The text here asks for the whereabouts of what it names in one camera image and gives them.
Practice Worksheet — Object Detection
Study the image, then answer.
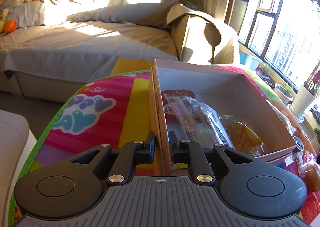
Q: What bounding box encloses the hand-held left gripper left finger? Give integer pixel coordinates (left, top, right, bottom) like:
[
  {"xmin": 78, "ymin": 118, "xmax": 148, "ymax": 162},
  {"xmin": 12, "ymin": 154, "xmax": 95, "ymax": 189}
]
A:
[{"xmin": 69, "ymin": 130, "xmax": 157, "ymax": 185}]

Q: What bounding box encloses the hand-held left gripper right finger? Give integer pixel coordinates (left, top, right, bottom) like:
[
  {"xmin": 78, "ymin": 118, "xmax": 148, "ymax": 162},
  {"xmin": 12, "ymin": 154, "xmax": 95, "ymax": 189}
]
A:
[{"xmin": 169, "ymin": 130, "xmax": 254, "ymax": 185}]

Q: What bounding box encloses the red patterned snack packet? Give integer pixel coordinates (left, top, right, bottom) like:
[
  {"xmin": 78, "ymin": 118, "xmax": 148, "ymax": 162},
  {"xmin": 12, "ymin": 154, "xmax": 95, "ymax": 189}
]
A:
[{"xmin": 164, "ymin": 89, "xmax": 197, "ymax": 123}]

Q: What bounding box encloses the pink cardboard box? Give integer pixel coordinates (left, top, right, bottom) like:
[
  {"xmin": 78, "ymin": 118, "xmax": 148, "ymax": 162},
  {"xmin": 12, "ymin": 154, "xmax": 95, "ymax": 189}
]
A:
[{"xmin": 149, "ymin": 59, "xmax": 297, "ymax": 175}]

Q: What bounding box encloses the clear long snack packet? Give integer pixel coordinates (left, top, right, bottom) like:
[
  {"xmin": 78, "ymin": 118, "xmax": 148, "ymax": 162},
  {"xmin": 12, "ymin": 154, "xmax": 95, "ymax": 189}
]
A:
[{"xmin": 165, "ymin": 97, "xmax": 235, "ymax": 148}]

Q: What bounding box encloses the colourful play mat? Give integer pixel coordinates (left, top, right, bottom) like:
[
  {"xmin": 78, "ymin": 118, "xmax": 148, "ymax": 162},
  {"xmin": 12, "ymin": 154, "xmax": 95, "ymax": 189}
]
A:
[{"xmin": 7, "ymin": 63, "xmax": 320, "ymax": 227}]

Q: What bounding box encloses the orange bread packet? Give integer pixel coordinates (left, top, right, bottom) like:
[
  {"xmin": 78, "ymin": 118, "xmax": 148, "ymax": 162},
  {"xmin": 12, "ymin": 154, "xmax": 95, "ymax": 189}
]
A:
[
  {"xmin": 299, "ymin": 150, "xmax": 320, "ymax": 191},
  {"xmin": 222, "ymin": 117, "xmax": 265, "ymax": 158}
]

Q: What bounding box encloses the teal container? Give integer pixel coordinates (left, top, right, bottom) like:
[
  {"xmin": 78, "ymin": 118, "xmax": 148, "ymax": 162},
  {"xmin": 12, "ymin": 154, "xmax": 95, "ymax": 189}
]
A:
[{"xmin": 239, "ymin": 51, "xmax": 260, "ymax": 71}]

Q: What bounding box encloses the brown cardboard box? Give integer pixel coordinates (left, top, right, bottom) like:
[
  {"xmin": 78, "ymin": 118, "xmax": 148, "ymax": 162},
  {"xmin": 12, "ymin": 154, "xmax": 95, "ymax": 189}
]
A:
[{"xmin": 166, "ymin": 3, "xmax": 223, "ymax": 63}]

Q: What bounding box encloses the small clear sweet packet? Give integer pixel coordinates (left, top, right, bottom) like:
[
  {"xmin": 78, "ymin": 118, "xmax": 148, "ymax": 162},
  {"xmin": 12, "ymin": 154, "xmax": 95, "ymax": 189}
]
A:
[{"xmin": 285, "ymin": 152, "xmax": 303, "ymax": 167}]

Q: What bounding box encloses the small potted plant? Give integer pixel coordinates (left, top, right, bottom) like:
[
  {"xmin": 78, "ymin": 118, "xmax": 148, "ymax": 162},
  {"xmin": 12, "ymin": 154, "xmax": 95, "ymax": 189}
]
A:
[
  {"xmin": 274, "ymin": 80, "xmax": 294, "ymax": 105},
  {"xmin": 259, "ymin": 64, "xmax": 272, "ymax": 77}
]

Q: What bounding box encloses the beige bed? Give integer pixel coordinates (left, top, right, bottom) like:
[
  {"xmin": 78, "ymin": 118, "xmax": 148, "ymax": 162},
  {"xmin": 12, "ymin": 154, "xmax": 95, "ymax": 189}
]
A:
[{"xmin": 0, "ymin": 0, "xmax": 240, "ymax": 103}]

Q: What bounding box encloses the white stool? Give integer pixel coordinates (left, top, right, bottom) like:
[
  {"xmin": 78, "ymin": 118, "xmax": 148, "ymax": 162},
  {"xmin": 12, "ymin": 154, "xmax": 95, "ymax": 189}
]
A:
[{"xmin": 0, "ymin": 110, "xmax": 38, "ymax": 227}]

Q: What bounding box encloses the white ribbed plant pot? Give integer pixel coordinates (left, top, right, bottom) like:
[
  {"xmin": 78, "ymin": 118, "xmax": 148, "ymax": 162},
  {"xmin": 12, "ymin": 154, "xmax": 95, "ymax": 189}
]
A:
[{"xmin": 290, "ymin": 84, "xmax": 317, "ymax": 120}]

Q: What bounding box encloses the grey pillow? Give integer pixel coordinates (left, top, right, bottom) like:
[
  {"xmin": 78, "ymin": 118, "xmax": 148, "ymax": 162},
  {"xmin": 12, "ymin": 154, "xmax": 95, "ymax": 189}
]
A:
[{"xmin": 67, "ymin": 0, "xmax": 179, "ymax": 27}]

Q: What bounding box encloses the small green box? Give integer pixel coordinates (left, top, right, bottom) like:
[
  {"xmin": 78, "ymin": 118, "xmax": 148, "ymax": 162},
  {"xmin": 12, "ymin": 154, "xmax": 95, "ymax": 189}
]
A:
[{"xmin": 185, "ymin": 2, "xmax": 202, "ymax": 11}]

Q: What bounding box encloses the potted tree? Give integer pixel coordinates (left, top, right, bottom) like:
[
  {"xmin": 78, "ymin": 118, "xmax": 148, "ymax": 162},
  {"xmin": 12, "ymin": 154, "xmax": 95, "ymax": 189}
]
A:
[{"xmin": 302, "ymin": 0, "xmax": 320, "ymax": 92}]

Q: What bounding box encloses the orange toy ball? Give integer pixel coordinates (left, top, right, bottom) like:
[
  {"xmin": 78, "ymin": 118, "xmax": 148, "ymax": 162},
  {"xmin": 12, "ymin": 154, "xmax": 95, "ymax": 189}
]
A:
[{"xmin": 4, "ymin": 20, "xmax": 17, "ymax": 34}]

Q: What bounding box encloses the yellow plush toy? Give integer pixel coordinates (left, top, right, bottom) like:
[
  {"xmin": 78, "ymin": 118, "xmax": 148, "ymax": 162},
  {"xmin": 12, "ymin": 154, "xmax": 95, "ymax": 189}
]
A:
[{"xmin": 0, "ymin": 9, "xmax": 9, "ymax": 33}]

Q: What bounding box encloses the dark window frame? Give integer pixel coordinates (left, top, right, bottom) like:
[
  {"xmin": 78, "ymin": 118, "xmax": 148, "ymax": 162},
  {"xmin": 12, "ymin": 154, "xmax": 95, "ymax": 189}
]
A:
[{"xmin": 237, "ymin": 0, "xmax": 320, "ymax": 92}]

